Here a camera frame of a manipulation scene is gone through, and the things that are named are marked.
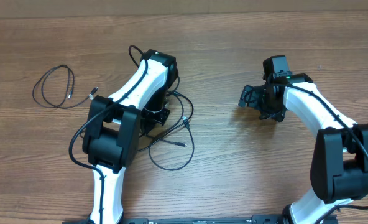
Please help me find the thin black USB cable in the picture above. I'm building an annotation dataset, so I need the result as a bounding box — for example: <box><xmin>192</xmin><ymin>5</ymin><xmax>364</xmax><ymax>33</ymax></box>
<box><xmin>32</xmin><ymin>64</ymin><xmax>99</xmax><ymax>110</ymax></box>

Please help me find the thick black USB cable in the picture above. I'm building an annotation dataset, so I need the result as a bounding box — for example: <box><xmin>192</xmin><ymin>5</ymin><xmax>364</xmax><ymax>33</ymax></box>
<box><xmin>137</xmin><ymin>90</ymin><xmax>195</xmax><ymax>172</ymax></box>

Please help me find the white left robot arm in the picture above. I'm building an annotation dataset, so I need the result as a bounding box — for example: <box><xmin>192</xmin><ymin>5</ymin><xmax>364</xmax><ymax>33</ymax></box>
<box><xmin>82</xmin><ymin>49</ymin><xmax>178</xmax><ymax>223</ymax></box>

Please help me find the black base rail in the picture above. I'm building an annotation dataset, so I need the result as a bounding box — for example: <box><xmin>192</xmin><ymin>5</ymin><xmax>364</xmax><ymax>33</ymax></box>
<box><xmin>62</xmin><ymin>203</ymin><xmax>339</xmax><ymax>224</ymax></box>

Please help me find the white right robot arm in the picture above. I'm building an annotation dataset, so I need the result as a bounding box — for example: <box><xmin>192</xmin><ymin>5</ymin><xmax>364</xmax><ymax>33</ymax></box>
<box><xmin>238</xmin><ymin>55</ymin><xmax>368</xmax><ymax>224</ymax></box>

